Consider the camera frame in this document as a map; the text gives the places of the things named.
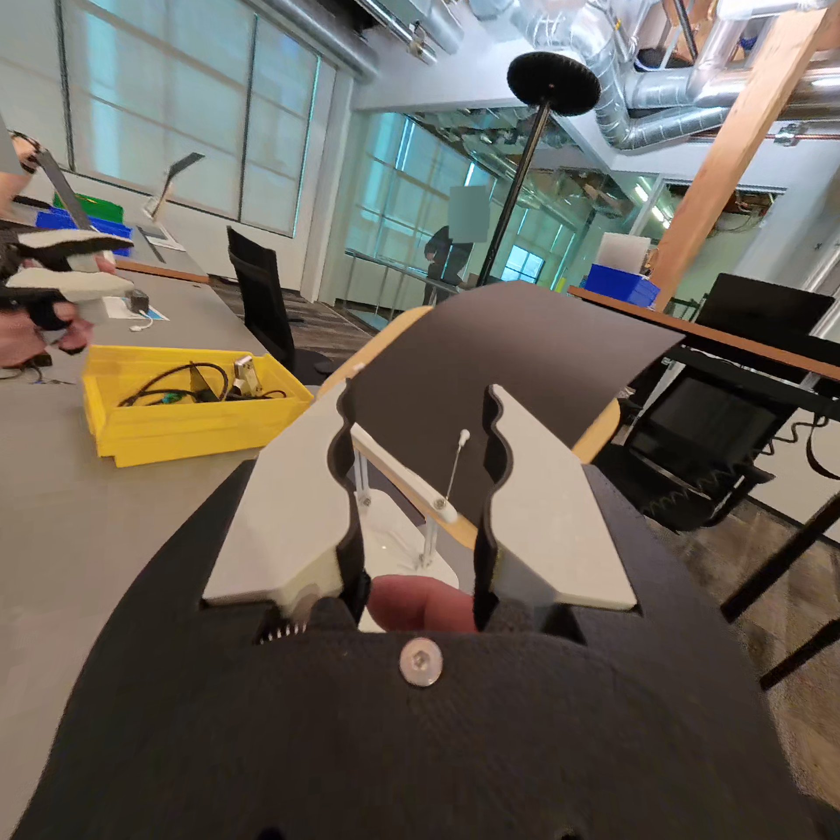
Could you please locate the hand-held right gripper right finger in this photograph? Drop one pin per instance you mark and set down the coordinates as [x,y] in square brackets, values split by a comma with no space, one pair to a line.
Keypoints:
[558,525]

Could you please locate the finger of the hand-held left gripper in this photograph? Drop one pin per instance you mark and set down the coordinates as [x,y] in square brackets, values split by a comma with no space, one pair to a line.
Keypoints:
[72,282]
[66,243]

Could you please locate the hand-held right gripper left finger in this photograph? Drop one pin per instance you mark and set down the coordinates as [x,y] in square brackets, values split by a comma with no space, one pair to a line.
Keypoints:
[282,525]

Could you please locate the yellow plastic bin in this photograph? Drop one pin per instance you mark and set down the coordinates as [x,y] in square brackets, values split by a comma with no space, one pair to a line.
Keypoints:
[197,420]

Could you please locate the person's left hand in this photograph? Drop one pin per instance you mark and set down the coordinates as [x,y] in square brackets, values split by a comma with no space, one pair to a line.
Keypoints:
[33,341]

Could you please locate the person's right hand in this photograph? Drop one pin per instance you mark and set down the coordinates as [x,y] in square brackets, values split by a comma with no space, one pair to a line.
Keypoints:
[420,604]

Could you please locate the green plastic bin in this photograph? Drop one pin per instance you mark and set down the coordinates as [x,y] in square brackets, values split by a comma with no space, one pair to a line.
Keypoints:
[85,208]

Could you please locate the white stand base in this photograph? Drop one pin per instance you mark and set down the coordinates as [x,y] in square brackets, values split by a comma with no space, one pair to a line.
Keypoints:
[394,551]

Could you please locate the white board holder bar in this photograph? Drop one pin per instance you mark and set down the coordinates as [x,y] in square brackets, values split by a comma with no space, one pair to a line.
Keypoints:
[394,479]

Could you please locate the black board with wooden edge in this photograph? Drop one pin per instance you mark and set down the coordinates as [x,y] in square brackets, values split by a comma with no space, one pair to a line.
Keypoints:
[525,355]

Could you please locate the black office chair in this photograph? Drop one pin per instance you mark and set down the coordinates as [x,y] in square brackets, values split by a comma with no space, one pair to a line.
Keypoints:
[715,420]
[263,295]

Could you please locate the small blue bin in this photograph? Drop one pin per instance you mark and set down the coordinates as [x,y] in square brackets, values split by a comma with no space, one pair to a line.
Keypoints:
[624,284]

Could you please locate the wooden top desk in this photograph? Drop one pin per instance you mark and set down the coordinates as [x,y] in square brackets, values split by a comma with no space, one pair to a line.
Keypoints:
[735,344]

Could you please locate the black stand pole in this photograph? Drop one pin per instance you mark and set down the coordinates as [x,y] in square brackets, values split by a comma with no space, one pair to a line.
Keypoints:
[551,79]

